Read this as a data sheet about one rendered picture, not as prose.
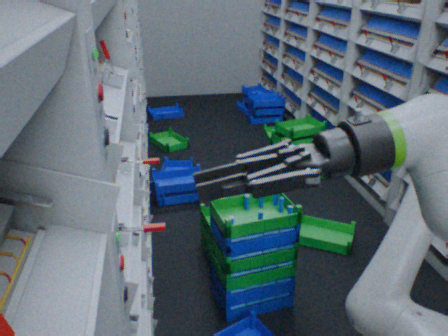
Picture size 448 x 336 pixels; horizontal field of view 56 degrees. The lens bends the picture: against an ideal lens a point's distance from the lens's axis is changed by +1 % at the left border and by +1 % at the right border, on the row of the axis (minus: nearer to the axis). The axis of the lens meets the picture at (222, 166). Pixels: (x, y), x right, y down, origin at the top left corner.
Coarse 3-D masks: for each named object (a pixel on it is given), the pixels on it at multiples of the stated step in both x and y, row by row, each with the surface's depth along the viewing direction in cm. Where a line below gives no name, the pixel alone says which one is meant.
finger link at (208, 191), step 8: (232, 176) 61; (240, 176) 61; (200, 184) 61; (208, 184) 61; (216, 184) 61; (200, 192) 61; (208, 192) 61; (216, 192) 62; (200, 200) 62; (208, 200) 62
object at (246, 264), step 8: (216, 248) 166; (296, 248) 164; (216, 256) 167; (224, 256) 156; (256, 256) 159; (264, 256) 160; (272, 256) 162; (280, 256) 163; (288, 256) 164; (296, 256) 166; (224, 264) 158; (232, 264) 157; (240, 264) 158; (248, 264) 159; (256, 264) 161; (264, 264) 162; (272, 264) 163; (232, 272) 158
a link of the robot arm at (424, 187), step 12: (420, 180) 64; (432, 180) 62; (444, 180) 61; (420, 192) 64; (432, 192) 62; (444, 192) 61; (420, 204) 65; (432, 204) 62; (444, 204) 61; (432, 216) 63; (444, 216) 61; (432, 228) 64; (444, 228) 61; (444, 240) 64
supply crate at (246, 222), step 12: (216, 204) 167; (228, 204) 169; (240, 204) 171; (252, 204) 173; (264, 204) 173; (288, 204) 167; (216, 216) 160; (228, 216) 165; (240, 216) 165; (252, 216) 165; (264, 216) 165; (276, 216) 165; (288, 216) 156; (300, 216) 158; (228, 228) 149; (240, 228) 151; (252, 228) 153; (264, 228) 155; (276, 228) 157
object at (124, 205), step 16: (128, 128) 107; (128, 144) 106; (128, 176) 90; (128, 192) 84; (128, 208) 78; (128, 224) 74; (128, 240) 69; (128, 256) 65; (128, 272) 62; (128, 288) 53; (128, 304) 54
